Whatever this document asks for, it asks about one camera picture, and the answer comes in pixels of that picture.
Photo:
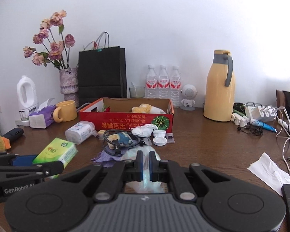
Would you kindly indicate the purple textured vase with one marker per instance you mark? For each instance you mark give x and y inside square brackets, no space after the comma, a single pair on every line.
[69,84]

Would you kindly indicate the red fabric rose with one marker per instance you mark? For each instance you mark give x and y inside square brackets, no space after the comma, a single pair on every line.
[107,109]

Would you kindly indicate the purple cloth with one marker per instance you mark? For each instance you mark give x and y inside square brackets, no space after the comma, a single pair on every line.
[104,159]

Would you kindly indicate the red cardboard box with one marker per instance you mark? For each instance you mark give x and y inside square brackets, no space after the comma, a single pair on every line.
[125,124]

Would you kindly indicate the black paper bag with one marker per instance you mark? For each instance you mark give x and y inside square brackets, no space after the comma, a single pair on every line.
[101,72]

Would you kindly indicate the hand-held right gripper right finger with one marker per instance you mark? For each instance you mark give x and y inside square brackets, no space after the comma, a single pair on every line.
[151,171]

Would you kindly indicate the bagged light green mask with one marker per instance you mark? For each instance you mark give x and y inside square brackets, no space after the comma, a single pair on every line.
[145,186]

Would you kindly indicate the small black case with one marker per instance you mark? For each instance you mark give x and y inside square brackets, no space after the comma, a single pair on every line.
[239,106]

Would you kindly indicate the eyeglasses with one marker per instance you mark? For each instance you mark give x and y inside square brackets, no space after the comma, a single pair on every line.
[250,104]

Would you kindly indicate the clear drinking glass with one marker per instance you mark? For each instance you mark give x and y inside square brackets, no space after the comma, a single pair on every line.
[136,93]

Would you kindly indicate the white power strip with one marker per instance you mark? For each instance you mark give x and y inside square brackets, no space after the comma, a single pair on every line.
[256,112]

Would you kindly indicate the clear candy wrapper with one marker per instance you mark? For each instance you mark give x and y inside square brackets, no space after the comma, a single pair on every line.
[170,138]
[146,140]

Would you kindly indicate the blue snack packet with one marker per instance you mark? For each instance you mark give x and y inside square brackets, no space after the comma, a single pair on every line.
[124,138]

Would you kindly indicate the yellow white plush toy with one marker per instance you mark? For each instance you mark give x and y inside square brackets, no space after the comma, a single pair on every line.
[145,108]

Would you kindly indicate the black earphones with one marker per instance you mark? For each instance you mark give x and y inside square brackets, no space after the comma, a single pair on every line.
[252,129]

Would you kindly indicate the dried pink flowers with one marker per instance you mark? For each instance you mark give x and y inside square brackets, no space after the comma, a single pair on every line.
[56,19]

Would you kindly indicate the brown box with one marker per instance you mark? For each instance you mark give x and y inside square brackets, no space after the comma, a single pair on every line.
[279,99]

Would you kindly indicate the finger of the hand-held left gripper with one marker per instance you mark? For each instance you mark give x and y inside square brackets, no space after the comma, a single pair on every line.
[21,160]
[50,169]

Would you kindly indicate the white round lid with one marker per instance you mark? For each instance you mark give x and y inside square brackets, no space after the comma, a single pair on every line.
[159,141]

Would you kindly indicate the small yellow block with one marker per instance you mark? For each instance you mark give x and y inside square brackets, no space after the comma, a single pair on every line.
[101,133]

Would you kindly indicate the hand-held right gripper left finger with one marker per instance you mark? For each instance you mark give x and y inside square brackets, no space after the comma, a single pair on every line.
[140,171]

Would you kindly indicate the white folding clip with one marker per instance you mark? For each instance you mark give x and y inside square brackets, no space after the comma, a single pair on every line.
[239,120]

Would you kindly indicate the clear water bottle red label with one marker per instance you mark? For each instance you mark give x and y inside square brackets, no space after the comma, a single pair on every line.
[163,83]
[151,83]
[175,83]

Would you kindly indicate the black cylinder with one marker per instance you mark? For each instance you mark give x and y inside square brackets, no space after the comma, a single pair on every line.
[13,133]

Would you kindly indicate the white wet wipes pack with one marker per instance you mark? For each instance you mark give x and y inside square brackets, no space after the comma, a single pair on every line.
[79,131]

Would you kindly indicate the white spoon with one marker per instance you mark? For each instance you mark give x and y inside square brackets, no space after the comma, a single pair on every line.
[134,87]

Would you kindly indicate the yellow thermos jug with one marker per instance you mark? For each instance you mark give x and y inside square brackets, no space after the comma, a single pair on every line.
[218,96]

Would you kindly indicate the purple tissue pack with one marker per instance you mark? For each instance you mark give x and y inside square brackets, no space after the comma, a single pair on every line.
[42,118]

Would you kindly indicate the yellow mug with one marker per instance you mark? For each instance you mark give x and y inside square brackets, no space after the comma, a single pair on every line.
[67,112]

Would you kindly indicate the blue pen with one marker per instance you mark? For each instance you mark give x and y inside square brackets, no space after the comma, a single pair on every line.
[265,125]

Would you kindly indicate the white tissue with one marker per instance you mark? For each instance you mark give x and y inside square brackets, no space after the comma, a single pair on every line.
[143,130]

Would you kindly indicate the green tissue pack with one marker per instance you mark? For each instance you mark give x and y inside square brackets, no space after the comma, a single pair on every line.
[58,149]

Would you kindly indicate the white detergent bottle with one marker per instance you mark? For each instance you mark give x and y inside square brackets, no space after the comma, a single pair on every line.
[26,112]

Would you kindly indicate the white robot speaker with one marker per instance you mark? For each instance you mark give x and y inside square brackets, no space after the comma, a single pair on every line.
[188,93]

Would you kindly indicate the white paper sheet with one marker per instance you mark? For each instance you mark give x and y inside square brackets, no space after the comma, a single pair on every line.
[268,171]

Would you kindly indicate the white round container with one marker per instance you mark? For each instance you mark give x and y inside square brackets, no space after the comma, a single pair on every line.
[159,133]

